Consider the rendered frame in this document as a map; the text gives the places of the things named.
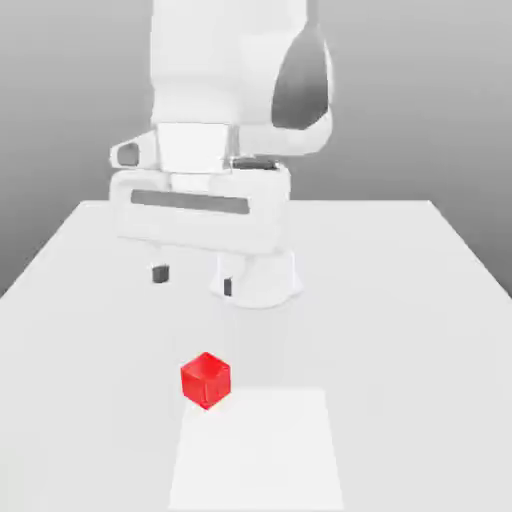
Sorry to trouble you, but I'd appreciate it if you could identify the small red cube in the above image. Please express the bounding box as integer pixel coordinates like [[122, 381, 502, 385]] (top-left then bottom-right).
[[179, 350, 233, 412]]

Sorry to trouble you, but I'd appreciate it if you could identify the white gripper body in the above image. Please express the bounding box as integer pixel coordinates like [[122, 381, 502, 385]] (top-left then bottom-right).
[[109, 166, 292, 256]]

